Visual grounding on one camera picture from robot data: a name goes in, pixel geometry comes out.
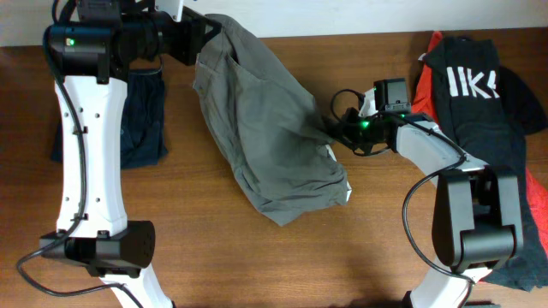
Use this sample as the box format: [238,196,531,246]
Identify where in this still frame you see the folded navy blue shorts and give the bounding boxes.
[51,67,169,170]

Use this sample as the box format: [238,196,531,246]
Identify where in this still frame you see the grey cargo shorts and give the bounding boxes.
[193,14,352,226]

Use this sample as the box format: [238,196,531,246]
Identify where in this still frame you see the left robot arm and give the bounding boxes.
[39,0,221,307]

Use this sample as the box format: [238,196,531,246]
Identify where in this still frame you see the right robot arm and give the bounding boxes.
[324,79,523,308]

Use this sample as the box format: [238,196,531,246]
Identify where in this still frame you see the red garment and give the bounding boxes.
[404,30,548,284]

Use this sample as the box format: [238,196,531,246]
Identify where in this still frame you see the black printed t-shirt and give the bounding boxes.
[421,36,548,293]

